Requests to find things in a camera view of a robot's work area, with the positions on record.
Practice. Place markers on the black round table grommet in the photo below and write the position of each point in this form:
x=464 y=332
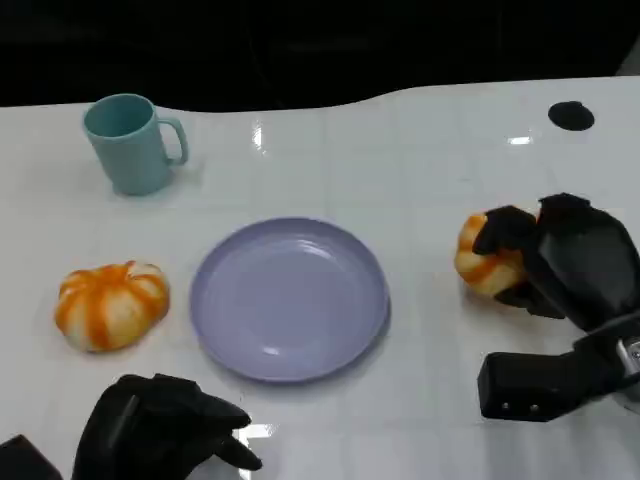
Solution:
x=570 y=115

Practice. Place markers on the pale green mug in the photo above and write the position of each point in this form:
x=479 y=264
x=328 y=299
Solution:
x=131 y=145

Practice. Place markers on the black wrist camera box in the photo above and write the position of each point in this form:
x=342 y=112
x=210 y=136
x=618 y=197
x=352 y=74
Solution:
x=22 y=460
x=525 y=385

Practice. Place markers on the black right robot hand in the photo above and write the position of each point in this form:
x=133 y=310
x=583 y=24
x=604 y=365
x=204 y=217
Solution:
x=575 y=265

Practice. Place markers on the orange white toy bread roll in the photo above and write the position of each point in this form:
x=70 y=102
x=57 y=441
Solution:
x=487 y=272
x=112 y=305

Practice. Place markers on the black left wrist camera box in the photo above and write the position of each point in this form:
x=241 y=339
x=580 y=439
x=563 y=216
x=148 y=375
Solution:
x=22 y=460

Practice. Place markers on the lilac plate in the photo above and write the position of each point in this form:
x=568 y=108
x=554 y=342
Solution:
x=289 y=300

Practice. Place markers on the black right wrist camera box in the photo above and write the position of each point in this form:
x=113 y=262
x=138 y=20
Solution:
x=525 y=385

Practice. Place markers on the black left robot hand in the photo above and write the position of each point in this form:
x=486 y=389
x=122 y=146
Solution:
x=150 y=430

